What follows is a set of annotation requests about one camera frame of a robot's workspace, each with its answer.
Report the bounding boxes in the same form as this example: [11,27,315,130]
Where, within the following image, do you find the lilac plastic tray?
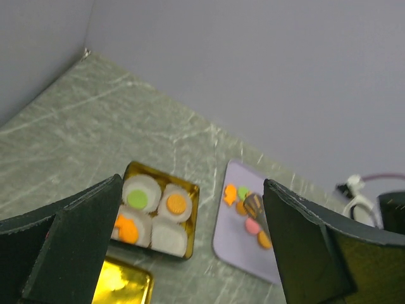
[213,160,281,285]

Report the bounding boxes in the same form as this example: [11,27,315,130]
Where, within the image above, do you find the orange fish cookie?
[114,215,139,244]

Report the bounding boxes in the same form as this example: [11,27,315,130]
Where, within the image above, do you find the orange swirl cookie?
[235,201,247,216]

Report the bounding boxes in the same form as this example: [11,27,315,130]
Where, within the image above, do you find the white paper cup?
[151,217,187,257]
[158,184,192,223]
[111,205,152,248]
[122,174,162,213]

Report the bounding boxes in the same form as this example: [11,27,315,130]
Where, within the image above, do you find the orange round cookie front right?
[257,231,272,250]

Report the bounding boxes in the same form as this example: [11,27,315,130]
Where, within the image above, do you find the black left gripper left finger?
[1,174,123,303]

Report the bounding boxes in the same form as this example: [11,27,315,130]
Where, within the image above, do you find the white paper cup front right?
[151,217,187,257]

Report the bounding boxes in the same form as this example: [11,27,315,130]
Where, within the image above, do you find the white paper cup front left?
[111,205,152,248]

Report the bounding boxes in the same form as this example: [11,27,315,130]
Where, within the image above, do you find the green round cookie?
[127,189,148,210]
[237,186,250,201]

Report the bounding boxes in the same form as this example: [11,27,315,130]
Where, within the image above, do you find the orange dotted round cookie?
[166,193,187,215]

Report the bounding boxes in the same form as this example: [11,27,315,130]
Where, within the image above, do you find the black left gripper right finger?
[263,179,404,303]

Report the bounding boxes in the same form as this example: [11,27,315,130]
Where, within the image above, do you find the metal tongs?
[243,193,270,237]

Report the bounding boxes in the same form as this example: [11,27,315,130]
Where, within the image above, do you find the gold cookie tin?
[111,161,200,260]

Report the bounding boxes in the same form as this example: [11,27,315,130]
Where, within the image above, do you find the white paper cup back left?
[122,174,162,213]

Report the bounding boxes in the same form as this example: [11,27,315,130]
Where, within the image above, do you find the white paper cup back right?
[158,184,192,223]

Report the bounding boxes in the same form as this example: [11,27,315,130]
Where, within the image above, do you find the pink round cookie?
[245,218,261,236]

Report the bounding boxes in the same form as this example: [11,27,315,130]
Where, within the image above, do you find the gold tin lid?
[92,258,154,304]

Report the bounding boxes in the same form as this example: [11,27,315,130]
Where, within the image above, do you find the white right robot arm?
[335,172,404,229]

